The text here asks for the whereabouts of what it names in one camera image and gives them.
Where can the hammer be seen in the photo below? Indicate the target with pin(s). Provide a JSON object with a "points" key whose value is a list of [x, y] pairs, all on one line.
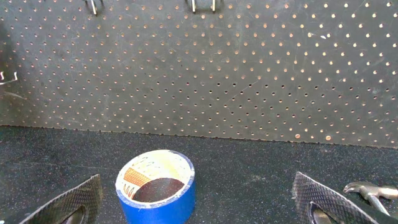
{"points": [[367, 189]]}

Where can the roll of blue tape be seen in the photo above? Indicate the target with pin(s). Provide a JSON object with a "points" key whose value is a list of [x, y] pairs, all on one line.
{"points": [[161, 211]]}

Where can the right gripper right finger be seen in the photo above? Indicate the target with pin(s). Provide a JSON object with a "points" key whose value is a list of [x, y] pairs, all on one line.
{"points": [[317, 194]]}

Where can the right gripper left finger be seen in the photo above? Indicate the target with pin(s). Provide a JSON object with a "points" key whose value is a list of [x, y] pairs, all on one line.
{"points": [[84, 196]]}

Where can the black pegboard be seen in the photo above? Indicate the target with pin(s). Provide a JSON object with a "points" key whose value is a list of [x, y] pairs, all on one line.
{"points": [[199, 77]]}

